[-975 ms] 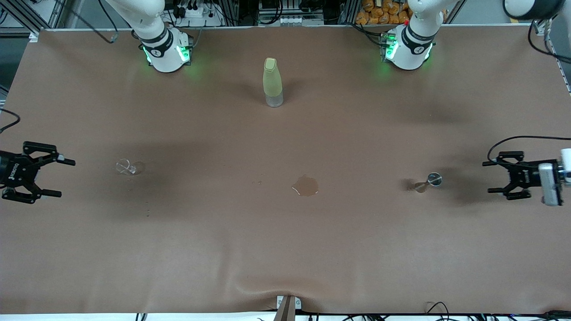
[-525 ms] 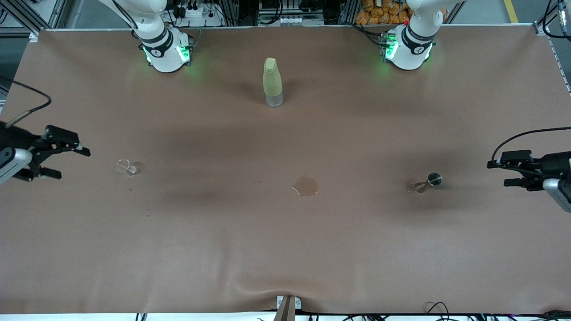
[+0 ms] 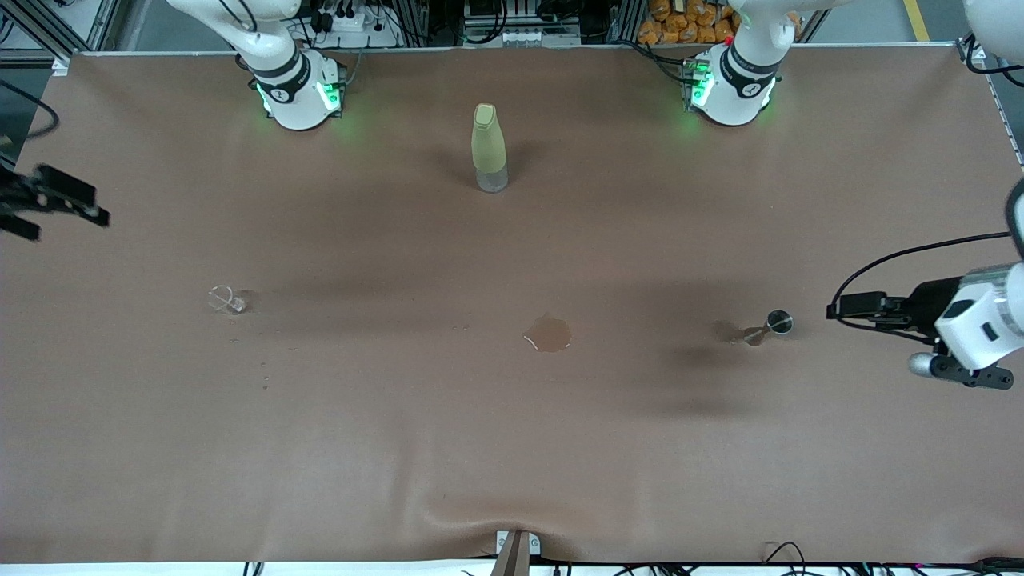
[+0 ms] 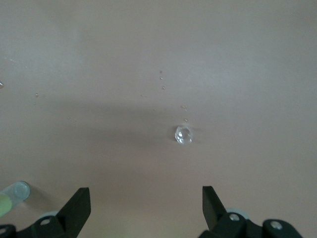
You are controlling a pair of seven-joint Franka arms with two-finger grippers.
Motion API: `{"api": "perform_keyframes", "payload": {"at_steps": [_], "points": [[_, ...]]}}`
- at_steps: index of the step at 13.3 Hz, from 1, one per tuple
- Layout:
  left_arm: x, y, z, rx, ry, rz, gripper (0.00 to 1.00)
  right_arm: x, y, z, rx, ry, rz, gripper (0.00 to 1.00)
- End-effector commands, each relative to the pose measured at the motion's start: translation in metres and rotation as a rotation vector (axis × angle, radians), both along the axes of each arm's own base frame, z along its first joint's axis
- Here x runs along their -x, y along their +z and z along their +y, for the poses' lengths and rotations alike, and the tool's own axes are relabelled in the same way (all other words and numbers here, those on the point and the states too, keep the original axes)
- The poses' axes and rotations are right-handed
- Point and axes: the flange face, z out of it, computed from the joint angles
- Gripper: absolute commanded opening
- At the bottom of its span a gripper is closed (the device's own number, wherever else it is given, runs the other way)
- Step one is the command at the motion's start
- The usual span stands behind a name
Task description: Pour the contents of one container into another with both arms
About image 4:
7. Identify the brown table cover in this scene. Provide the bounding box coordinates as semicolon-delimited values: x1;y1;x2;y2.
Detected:
0;0;317;238

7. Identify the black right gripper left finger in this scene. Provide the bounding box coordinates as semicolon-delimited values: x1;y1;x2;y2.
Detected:
0;187;92;238

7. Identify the clear glass measuring beaker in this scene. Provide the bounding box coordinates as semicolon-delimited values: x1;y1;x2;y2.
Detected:
173;124;194;145

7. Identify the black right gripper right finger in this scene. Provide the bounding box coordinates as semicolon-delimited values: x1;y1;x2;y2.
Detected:
199;185;304;238

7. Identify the green bottle with clear base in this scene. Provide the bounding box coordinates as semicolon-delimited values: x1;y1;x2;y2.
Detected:
0;180;32;219

